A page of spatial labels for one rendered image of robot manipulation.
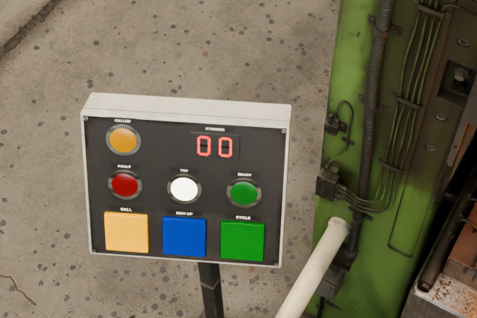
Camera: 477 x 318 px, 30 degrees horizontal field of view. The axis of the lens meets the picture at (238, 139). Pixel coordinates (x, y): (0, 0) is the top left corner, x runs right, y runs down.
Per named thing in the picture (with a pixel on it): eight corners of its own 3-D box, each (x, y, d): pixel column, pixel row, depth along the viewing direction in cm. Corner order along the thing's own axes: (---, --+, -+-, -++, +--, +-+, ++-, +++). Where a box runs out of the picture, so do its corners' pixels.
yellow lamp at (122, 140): (131, 160, 145) (128, 145, 142) (108, 147, 147) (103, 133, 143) (141, 145, 147) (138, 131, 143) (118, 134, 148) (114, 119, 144)
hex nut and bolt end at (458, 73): (461, 102, 142) (469, 76, 136) (444, 94, 143) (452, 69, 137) (467, 90, 143) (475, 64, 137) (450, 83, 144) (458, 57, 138)
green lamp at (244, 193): (251, 212, 148) (251, 200, 144) (227, 200, 149) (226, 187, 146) (260, 198, 150) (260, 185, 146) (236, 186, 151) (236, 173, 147)
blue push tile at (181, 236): (205, 257, 154) (205, 221, 150) (162, 254, 155) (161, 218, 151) (206, 251, 155) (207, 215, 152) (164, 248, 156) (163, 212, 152)
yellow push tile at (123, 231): (148, 253, 154) (147, 217, 151) (105, 250, 155) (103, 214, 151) (150, 247, 156) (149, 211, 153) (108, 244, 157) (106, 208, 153)
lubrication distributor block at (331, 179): (338, 214, 185) (343, 182, 174) (312, 201, 187) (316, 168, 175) (346, 201, 187) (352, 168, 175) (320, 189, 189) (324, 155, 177)
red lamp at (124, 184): (133, 204, 149) (129, 192, 146) (110, 192, 151) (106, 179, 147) (143, 189, 151) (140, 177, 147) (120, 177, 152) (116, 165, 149)
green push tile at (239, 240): (263, 262, 153) (264, 225, 149) (219, 259, 153) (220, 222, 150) (263, 256, 155) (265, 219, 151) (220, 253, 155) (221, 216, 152)
